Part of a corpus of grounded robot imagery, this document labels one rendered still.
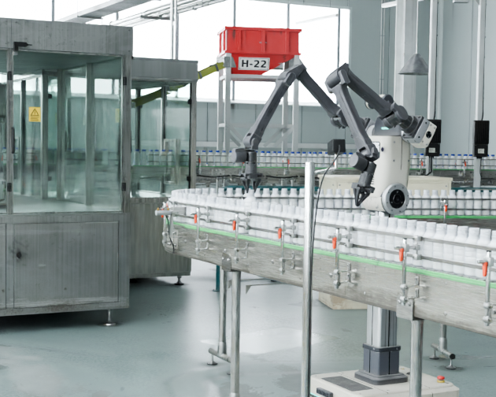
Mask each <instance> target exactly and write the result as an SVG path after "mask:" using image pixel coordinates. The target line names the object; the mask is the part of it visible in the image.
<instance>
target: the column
mask: <svg viewBox="0 0 496 397"><path fill-rule="evenodd" d="M416 28H417V0H396V29H395V63H394V102H396V103H397V105H401V106H403V107H405V109H406V111H407V112H408V115H410V116H415V105H416V76H412V75H399V74H398V73H399V72H400V70H401V69H402V68H403V66H404V65H405V64H406V62H407V61H408V60H409V59H410V58H411V57H412V56H413V54H416ZM410 154H411V157H413V154H414V146H413V145H412V144H411V150H410Z"/></svg>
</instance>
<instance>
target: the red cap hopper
mask: <svg viewBox="0 0 496 397"><path fill-rule="evenodd" d="M301 32H302V28H261V27H239V26H224V27H223V28H222V29H220V30H219V31H218V33H217V36H219V54H218V55H217V57H222V56H227V57H233V58H234V61H235V64H236V68H232V67H225V68H223V69H221V70H219V72H218V103H217V150H219V151H220V155H222V150H223V131H224V150H226V155H229V150H230V139H231V140H232V141H233V142H234V143H235V144H236V145H237V146H238V147H240V146H241V144H240V143H239V141H238V140H237V139H236V138H235V137H234V136H233V135H232V134H231V133H230V129H231V131H232V132H233V133H234V134H235V135H236V136H237V137H238V138H239V139H240V140H241V141H242V142H243V140H244V138H243V137H242V136H241V135H240V134H239V133H238V132H237V131H236V130H235V128H251V127H252V126H253V125H254V124H241V123H230V122H231V81H242V82H272V83H275V82H276V80H277V78H278V76H276V75H263V74H265V73H266V72H268V71H270V70H272V69H274V68H275V67H277V66H279V65H282V64H283V70H285V69H288V68H289V60H291V59H294V65H300V56H301V55H302V53H299V33H301ZM224 71H225V75H224ZM224 81H225V96H224ZM288 91H289V89H288V90H287V91H286V93H285V95H284V96H283V120H282V124H268V125H267V127H266V128H279V130H278V131H277V132H276V133H275V134H274V135H273V136H272V137H271V138H270V139H269V140H268V141H267V142H266V143H265V144H264V145H263V146H264V147H265V148H266V147H267V145H269V144H270V142H271V141H273V140H274V138H275V137H277V136H278V134H280V133H281V132H282V137H281V138H280V139H278V140H277V141H276V142H275V143H274V144H273V146H274V147H275V148H276V147H277V146H278V145H279V144H280V143H281V142H282V156H284V155H285V153H284V151H287V137H288V136H289V135H290V134H291V133H292V151H293V152H294V156H296V155H297V154H296V152H298V110H299V81H298V80H297V79H296V80H295V81H294V82H293V120H292V124H288ZM223 107H224V124H223ZM288 128H289V130H288Z"/></svg>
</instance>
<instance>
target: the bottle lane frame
mask: <svg viewBox="0 0 496 397"><path fill-rule="evenodd" d="M173 228H175V229H176V230H178V236H179V237H181V238H178V250H177V249H175V250H174V253H173V254H178V255H181V256H184V257H187V258H193V259H196V260H199V261H202V262H208V263H211V264H214V265H219V266H222V254H223V253H228V254H230V255H231V269H234V270H238V271H241V272H244V273H249V274H253V275H256V276H262V277H265V278H268V279H271V280H277V281H280V282H283V283H286V284H292V285H295V286H299V287H301V288H303V253H304V247H300V246H296V245H292V244H287V243H285V244H284V257H285V258H292V251H294V258H293V259H292V260H287V261H286V262H285V269H290V268H291V263H292V262H294V268H293V269H292V270H286V272H285V273H284V274H283V275H280V272H279V268H280V262H279V259H280V242H276V241H271V240H266V239H258V238H254V237H250V236H242V235H239V249H244V248H246V242H248V248H246V249H245V250H241V251H240V252H239V257H240V258H244V257H246V254H245V252H246V251H248V255H247V258H245V259H240V261H239V262H238V264H235V261H234V257H235V252H234V248H235V234H234V233H230V232H222V231H217V230H212V229H208V228H201V227H200V230H199V239H200V240H206V234H209V238H208V240H206V241H205V242H201V243H200V248H201V249H202V248H206V243H208V248H207V249H206V250H201V252H199V254H196V251H195V248H196V242H195V240H196V238H197V227H196V226H192V225H188V224H180V223H176V222H173ZM347 262H349V263H350V270H349V271H348V272H346V273H342V274H341V275H340V281H347V273H349V274H350V281H349V282H347V283H344V284H341V286H340V287H339V289H335V285H334V284H333V282H334V280H335V274H334V270H335V253H333V252H329V251H325V250H317V249H313V290H314V291H318V292H322V293H325V294H329V295H334V296H337V297H340V298H344V299H349V300H352V301H355V302H361V303H364V304H367V305H370V306H376V307H379V308H383V309H385V310H391V311H394V312H397V297H398V295H399V294H400V293H402V290H401V288H400V285H401V284H402V265H395V264H391V263H387V262H379V261H375V260H371V259H366V258H359V257H354V256H349V255H345V254H339V269H340V270H341V271H343V270H347ZM416 276H418V277H419V285H417V286H416V287H412V288H409V290H408V295H411V296H412V297H414V296H415V288H418V289H419V297H416V298H415V299H414V300H413V301H414V311H413V316H414V317H418V318H421V319H424V320H428V321H433V322H436V323H439V324H443V325H449V326H452V327H455V328H460V329H464V330H467V331H470V332H475V333H479V334H482V335H485V336H490V337H494V338H496V319H494V320H493V322H492V323H491V324H490V326H484V322H483V316H484V314H485V309H484V308H483V304H484V303H485V287H486V281H482V280H474V279H470V278H466V277H462V276H454V275H450V274H445V273H437V272H433V271H428V270H424V269H417V268H412V267H408V266H406V284H408V285H414V284H415V277H416ZM490 302H492V303H496V283H490ZM492 317H496V306H494V308H493V309H492Z"/></svg>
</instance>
